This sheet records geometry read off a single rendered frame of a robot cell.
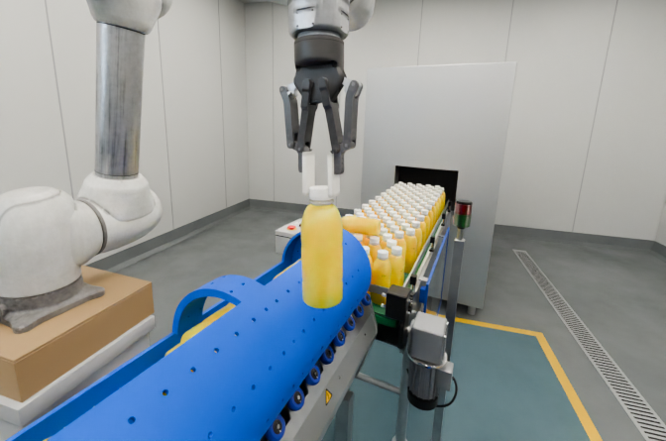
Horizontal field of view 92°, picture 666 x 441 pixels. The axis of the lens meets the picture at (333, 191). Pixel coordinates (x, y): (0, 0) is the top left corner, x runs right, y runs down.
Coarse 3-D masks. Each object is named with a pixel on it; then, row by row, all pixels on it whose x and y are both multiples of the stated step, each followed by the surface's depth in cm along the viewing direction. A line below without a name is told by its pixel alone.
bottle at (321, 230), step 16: (320, 208) 50; (336, 208) 52; (304, 224) 51; (320, 224) 49; (336, 224) 50; (304, 240) 51; (320, 240) 50; (336, 240) 50; (304, 256) 51; (320, 256) 50; (336, 256) 51; (304, 272) 52; (320, 272) 50; (336, 272) 51; (304, 288) 53; (320, 288) 51; (336, 288) 52; (320, 304) 51; (336, 304) 52
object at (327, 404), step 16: (368, 320) 107; (368, 336) 105; (352, 352) 94; (368, 352) 114; (320, 368) 82; (352, 368) 92; (336, 384) 83; (320, 400) 76; (336, 400) 82; (320, 416) 75; (304, 432) 69; (320, 432) 74
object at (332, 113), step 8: (320, 80) 47; (320, 88) 47; (328, 88) 47; (328, 96) 47; (328, 104) 47; (336, 104) 49; (328, 112) 48; (336, 112) 49; (328, 120) 48; (336, 120) 48; (328, 128) 48; (336, 128) 48; (336, 136) 48; (336, 144) 48; (336, 152) 47
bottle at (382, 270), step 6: (378, 258) 115; (384, 258) 114; (378, 264) 114; (384, 264) 114; (378, 270) 114; (384, 270) 113; (390, 270) 115; (372, 276) 117; (378, 276) 114; (384, 276) 114; (372, 282) 117; (378, 282) 115; (384, 282) 114; (372, 294) 117; (378, 294) 116; (372, 300) 118; (378, 300) 116; (384, 300) 116
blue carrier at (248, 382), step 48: (240, 288) 60; (288, 288) 65; (240, 336) 51; (288, 336) 58; (96, 384) 54; (144, 384) 39; (192, 384) 42; (240, 384) 47; (288, 384) 56; (48, 432) 48; (96, 432) 34; (144, 432) 36; (192, 432) 39; (240, 432) 45
